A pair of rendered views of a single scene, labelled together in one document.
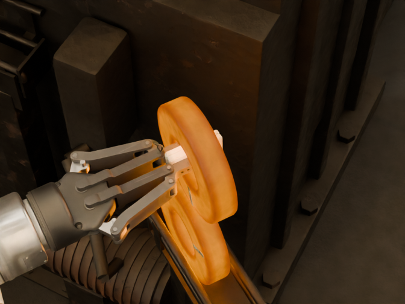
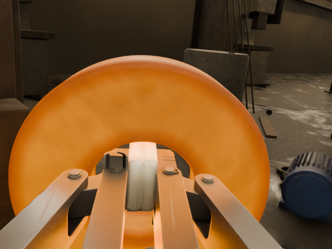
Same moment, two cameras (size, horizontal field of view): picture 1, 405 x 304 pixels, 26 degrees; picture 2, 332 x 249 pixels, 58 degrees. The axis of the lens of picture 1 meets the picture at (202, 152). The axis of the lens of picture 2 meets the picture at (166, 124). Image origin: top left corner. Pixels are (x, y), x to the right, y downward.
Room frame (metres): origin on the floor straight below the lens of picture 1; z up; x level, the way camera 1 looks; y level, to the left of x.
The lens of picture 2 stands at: (0.52, 0.17, 0.96)
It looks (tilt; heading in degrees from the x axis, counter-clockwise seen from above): 16 degrees down; 292
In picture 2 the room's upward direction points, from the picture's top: 5 degrees clockwise
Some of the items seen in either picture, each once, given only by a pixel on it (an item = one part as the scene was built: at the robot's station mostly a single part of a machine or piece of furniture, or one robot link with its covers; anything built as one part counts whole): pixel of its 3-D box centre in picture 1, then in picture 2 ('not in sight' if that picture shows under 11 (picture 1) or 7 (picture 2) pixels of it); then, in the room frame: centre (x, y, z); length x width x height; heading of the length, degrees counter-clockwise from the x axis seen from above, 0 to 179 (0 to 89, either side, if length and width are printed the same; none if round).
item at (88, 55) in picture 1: (99, 93); not in sight; (0.85, 0.16, 0.68); 0.11 x 0.08 x 0.24; 153
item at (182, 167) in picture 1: (182, 174); (181, 180); (0.56, 0.02, 0.89); 0.05 x 0.03 x 0.01; 118
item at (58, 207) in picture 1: (73, 207); not in sight; (0.52, 0.15, 0.88); 0.09 x 0.08 x 0.07; 118
